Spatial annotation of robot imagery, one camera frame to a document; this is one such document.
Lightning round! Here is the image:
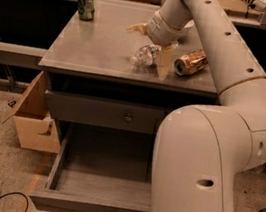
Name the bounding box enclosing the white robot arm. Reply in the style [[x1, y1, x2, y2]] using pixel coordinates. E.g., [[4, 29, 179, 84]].
[[138, 0, 266, 212]]

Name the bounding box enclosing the white ceramic bowl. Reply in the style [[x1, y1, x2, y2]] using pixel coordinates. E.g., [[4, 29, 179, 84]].
[[184, 20, 194, 30]]

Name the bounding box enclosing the closed grey upper drawer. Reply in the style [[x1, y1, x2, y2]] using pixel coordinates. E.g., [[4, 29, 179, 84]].
[[45, 90, 166, 134]]

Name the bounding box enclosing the green soda can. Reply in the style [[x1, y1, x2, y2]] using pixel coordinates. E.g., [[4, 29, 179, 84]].
[[77, 0, 95, 21]]

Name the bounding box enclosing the cardboard box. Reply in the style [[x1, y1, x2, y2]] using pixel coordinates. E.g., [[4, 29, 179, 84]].
[[4, 71, 61, 153]]

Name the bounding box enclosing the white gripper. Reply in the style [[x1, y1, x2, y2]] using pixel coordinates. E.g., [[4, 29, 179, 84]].
[[127, 10, 186, 81]]

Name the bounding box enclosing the grey wooden drawer cabinet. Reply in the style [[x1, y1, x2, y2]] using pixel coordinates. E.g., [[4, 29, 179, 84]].
[[40, 0, 217, 129]]

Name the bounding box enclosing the clear plastic water bottle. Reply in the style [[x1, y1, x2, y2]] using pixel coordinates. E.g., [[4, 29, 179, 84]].
[[128, 34, 180, 73]]

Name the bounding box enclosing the open grey bottom drawer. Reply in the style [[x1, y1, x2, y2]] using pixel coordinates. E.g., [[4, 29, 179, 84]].
[[30, 123, 154, 212]]

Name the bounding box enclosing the orange soda can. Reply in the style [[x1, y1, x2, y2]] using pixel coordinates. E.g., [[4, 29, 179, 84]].
[[173, 49, 208, 76]]

